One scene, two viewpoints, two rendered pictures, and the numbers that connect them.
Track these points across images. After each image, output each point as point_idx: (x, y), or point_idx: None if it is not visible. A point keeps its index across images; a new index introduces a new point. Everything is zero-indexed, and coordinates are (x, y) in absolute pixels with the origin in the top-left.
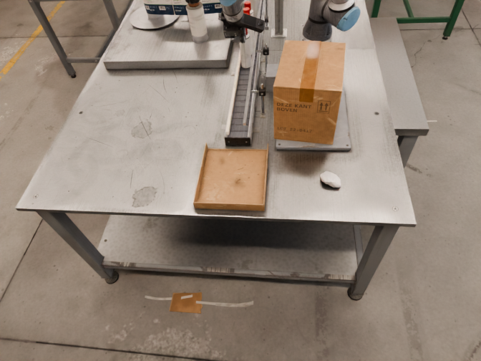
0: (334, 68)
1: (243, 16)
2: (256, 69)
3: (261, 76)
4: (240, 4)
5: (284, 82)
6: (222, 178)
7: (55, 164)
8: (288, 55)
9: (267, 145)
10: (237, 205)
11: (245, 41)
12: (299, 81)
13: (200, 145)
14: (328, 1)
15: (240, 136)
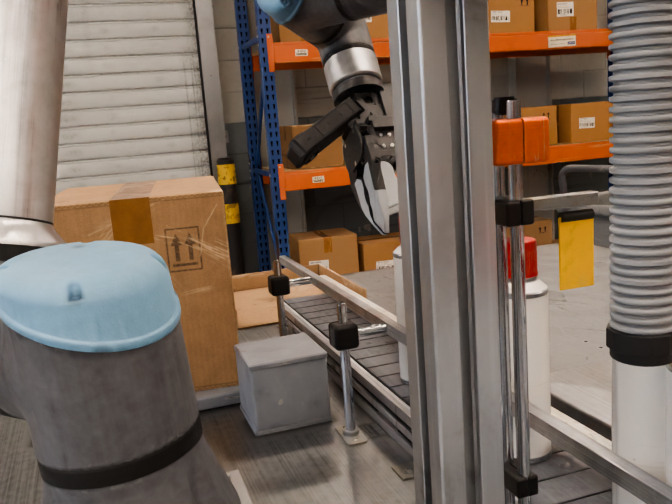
0: (76, 193)
1: (333, 98)
2: (373, 380)
3: (363, 424)
4: (319, 52)
5: (191, 178)
6: (302, 296)
7: (608, 257)
8: (200, 185)
9: (235, 308)
10: (250, 278)
11: (363, 210)
12: (159, 181)
13: (387, 309)
14: (65, 242)
15: (298, 298)
